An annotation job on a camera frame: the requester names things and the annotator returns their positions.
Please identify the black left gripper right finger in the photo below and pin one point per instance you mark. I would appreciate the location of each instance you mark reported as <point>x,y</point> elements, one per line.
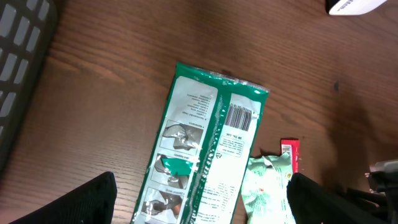
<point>311,203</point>

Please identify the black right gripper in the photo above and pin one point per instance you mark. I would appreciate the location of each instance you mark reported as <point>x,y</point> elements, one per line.
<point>379,203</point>

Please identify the white cube barcode scanner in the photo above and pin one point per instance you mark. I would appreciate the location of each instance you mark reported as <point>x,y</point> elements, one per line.
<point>351,7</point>

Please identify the green white 3M package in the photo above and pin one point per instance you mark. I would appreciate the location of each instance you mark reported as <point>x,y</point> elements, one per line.
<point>202,149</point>

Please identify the red snack stick packet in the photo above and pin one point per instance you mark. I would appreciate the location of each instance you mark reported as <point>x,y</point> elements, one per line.
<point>292,146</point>

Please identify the white teal wipes packet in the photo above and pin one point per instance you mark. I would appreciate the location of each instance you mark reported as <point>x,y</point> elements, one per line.
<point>264,190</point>

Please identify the grey plastic mesh basket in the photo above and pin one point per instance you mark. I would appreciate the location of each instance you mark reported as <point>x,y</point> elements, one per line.
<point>27,29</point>

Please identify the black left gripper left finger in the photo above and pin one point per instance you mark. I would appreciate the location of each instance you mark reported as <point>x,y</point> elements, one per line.
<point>90,203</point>

